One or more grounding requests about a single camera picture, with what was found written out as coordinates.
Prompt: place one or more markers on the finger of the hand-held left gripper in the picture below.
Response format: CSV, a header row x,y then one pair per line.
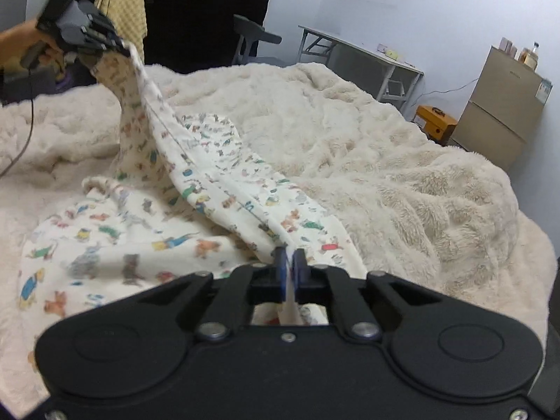
x,y
107,24
103,46

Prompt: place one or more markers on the cartoon print cream garment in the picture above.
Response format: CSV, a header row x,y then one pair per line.
x,y
144,236

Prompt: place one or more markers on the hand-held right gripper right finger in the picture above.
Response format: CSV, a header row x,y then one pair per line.
x,y
299,267

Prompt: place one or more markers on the small yellow box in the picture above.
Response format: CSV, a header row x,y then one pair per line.
x,y
392,54

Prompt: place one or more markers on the person's left hand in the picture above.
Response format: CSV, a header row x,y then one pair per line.
x,y
22,39

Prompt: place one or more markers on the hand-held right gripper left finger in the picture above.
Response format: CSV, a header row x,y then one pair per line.
x,y
280,267

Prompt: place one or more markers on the glass jar with lid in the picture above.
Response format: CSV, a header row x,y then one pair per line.
x,y
529,57

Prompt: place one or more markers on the white folding table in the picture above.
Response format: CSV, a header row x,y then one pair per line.
x,y
350,46

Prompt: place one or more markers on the beige two-door refrigerator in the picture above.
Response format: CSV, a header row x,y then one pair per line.
x,y
498,105

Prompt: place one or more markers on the black hanging clothes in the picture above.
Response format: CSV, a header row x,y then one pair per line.
x,y
197,17

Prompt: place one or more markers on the cream fluffy blanket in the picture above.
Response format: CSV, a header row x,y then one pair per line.
x,y
393,175

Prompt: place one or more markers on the yellow checked hanging cloth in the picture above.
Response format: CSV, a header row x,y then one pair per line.
x,y
127,4

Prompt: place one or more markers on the orange toolbox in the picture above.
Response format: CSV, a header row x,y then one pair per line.
x,y
435,124

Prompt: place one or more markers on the black plastic chair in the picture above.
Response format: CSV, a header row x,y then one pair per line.
x,y
251,30

